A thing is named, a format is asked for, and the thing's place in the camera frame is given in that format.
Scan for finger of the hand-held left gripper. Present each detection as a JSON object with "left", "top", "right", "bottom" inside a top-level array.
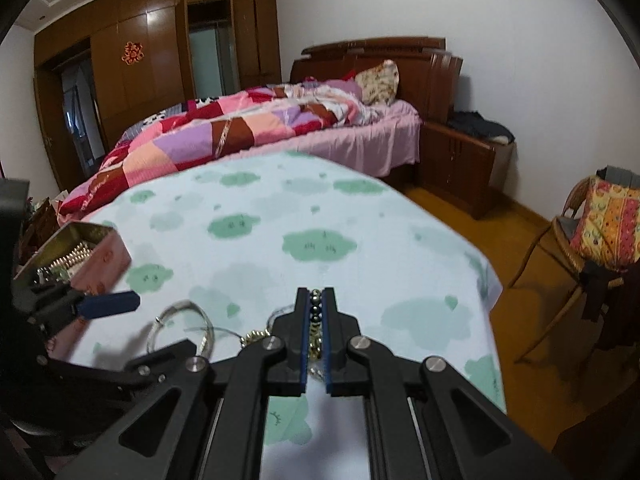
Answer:
[
  {"left": 30, "top": 287, "right": 142, "bottom": 333},
  {"left": 47, "top": 338, "right": 198, "bottom": 401}
]

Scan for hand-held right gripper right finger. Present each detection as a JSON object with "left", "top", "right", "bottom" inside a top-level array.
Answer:
[{"left": 321, "top": 286, "right": 573, "bottom": 480}]

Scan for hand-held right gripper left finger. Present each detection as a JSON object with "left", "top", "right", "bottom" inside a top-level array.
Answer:
[{"left": 55, "top": 287, "right": 309, "bottom": 480}]

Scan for dark bead bracelet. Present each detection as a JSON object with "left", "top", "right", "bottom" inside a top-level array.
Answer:
[{"left": 307, "top": 288, "right": 325, "bottom": 331}]

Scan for pink tin box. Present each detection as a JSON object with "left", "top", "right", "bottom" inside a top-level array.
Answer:
[{"left": 12, "top": 222, "right": 133, "bottom": 361}]

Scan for silver bangle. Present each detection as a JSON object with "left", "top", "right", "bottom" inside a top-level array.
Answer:
[{"left": 147, "top": 300, "right": 217, "bottom": 361}]

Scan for green cloud print tablecloth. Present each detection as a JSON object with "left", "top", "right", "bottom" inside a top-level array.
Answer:
[{"left": 47, "top": 150, "right": 506, "bottom": 480}]

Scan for pink patchwork quilt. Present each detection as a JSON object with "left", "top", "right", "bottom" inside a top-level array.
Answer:
[{"left": 57, "top": 80, "right": 382, "bottom": 227}]

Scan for brown wooden wardrobe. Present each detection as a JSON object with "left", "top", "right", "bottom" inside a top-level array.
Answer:
[{"left": 32, "top": 0, "right": 283, "bottom": 192}]

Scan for pink bedsheet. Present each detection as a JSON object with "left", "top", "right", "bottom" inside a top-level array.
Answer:
[{"left": 280, "top": 100, "right": 423, "bottom": 179}]

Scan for wooden nightstand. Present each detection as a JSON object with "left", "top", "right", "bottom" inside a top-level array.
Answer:
[{"left": 419, "top": 120, "right": 516, "bottom": 222}]

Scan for wooden chair with cushion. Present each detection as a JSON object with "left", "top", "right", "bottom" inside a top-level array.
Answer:
[{"left": 507, "top": 177, "right": 640, "bottom": 367}]

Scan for dark clothes pile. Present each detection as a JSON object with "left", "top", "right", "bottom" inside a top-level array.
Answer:
[{"left": 447, "top": 110, "right": 516, "bottom": 144}]

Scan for floral pillow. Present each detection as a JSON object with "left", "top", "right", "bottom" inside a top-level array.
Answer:
[{"left": 354, "top": 59, "right": 401, "bottom": 107}]

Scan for dark cloth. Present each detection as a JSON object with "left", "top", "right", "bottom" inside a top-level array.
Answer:
[{"left": 580, "top": 259, "right": 640, "bottom": 352}]

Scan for wooden bed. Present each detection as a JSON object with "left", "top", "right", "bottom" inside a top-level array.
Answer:
[{"left": 290, "top": 36, "right": 466, "bottom": 187}]

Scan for colourful patterned cushion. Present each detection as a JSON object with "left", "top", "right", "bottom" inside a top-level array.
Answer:
[{"left": 570, "top": 176, "right": 640, "bottom": 272}]

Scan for grey box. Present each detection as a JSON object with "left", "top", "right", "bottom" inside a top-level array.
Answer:
[{"left": 597, "top": 164, "right": 640, "bottom": 187}]

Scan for gold bead bracelet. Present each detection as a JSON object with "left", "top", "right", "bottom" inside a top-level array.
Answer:
[{"left": 240, "top": 327, "right": 325, "bottom": 380}]

